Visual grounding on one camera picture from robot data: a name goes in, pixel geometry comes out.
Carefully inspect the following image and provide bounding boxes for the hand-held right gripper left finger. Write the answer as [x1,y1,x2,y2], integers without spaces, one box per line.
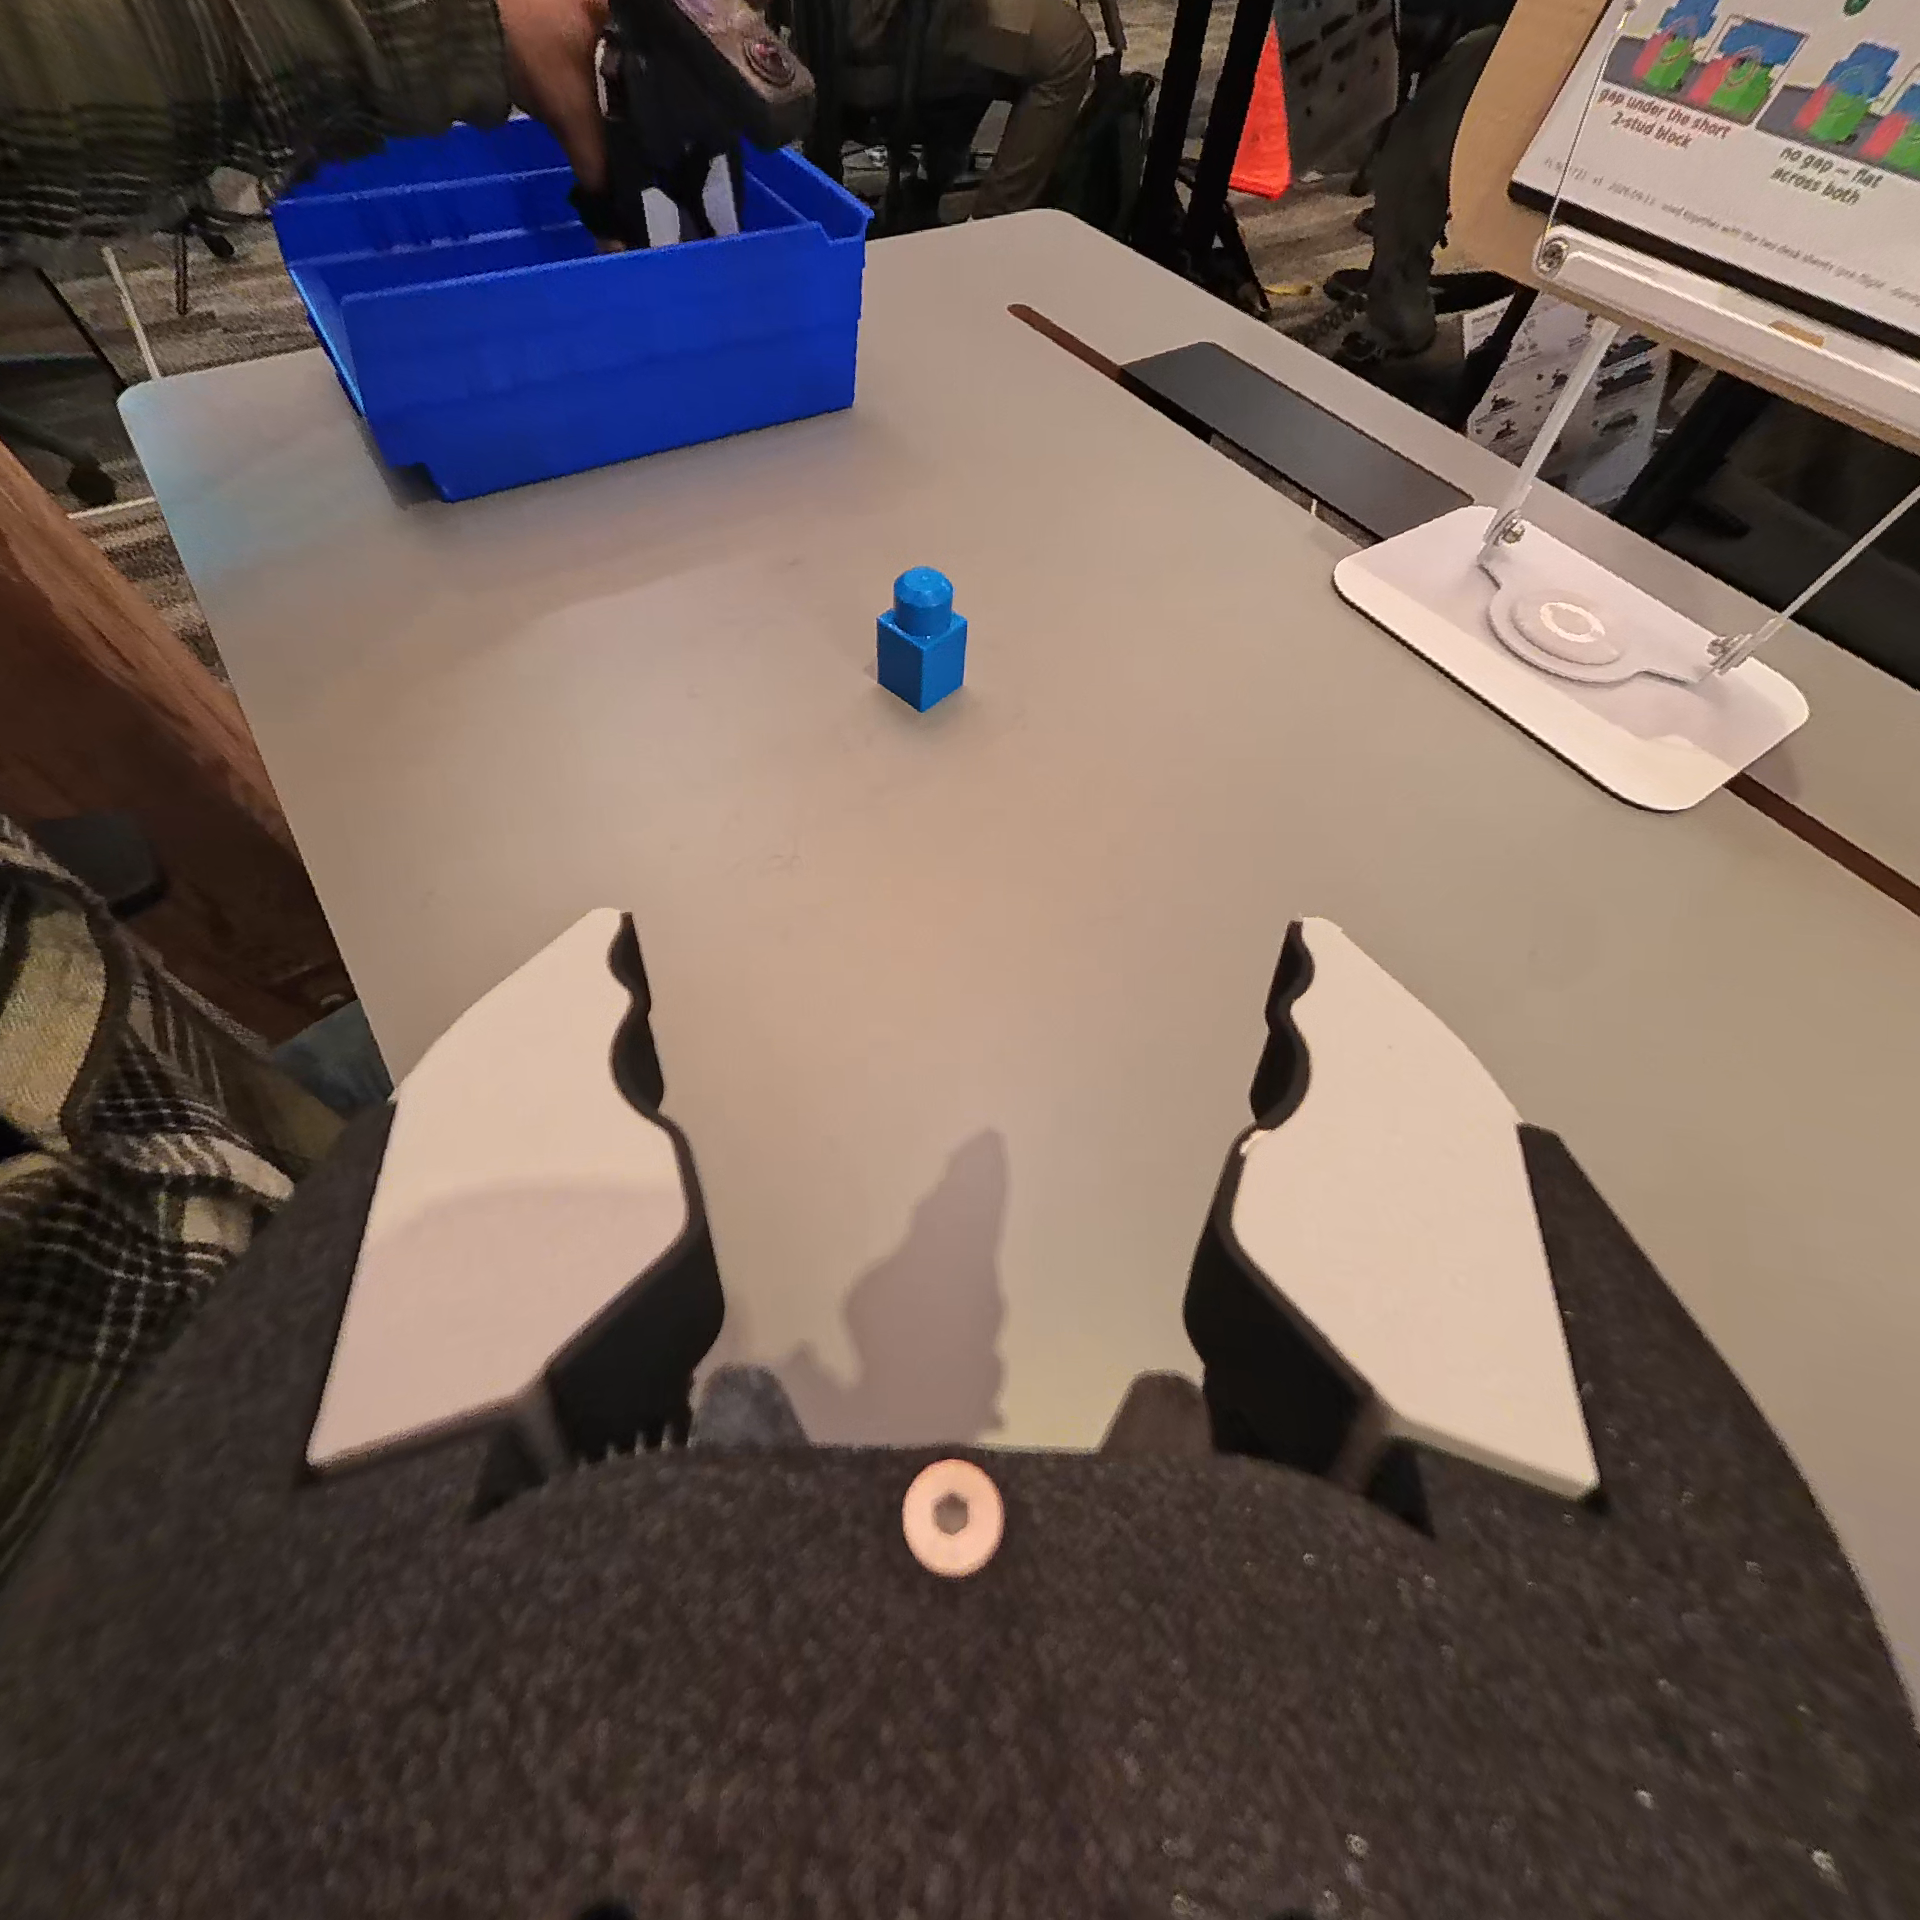
[306,906,729,1475]

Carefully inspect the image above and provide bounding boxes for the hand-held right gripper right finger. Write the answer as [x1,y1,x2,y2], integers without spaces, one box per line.
[1183,917,1604,1500]

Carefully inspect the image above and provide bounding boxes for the blue plastic bin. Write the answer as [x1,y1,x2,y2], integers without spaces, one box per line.
[269,115,877,505]

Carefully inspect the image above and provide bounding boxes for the blue mega block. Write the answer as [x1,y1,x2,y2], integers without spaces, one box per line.
[874,565,971,711]

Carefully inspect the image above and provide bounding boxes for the person's left forearm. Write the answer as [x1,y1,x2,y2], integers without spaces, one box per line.
[0,0,521,247]

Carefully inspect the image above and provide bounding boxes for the person's left hand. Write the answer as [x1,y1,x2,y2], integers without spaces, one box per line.
[502,0,616,203]

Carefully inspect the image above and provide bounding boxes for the black tripod stand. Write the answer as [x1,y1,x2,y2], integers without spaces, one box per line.
[1130,0,1277,321]

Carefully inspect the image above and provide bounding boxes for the black chair armrest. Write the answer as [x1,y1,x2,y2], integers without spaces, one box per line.
[29,809,165,919]

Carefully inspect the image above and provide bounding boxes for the orange traffic cone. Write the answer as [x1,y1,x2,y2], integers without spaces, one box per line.
[1227,22,1295,201]

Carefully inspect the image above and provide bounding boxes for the wooden document stand white base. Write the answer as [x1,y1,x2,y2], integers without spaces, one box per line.
[1332,0,1920,809]

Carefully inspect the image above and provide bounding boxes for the brown wooden panel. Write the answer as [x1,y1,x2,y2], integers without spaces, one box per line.
[0,445,355,1043]

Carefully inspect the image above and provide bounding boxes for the printed paper sheets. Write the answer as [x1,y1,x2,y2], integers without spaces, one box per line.
[1461,289,1667,499]

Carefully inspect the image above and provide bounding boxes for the printed instruction sheet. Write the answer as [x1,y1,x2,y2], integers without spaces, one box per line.
[1506,0,1920,365]

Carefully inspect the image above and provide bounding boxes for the black table cable hatch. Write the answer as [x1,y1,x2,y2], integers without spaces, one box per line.
[1125,342,1475,546]

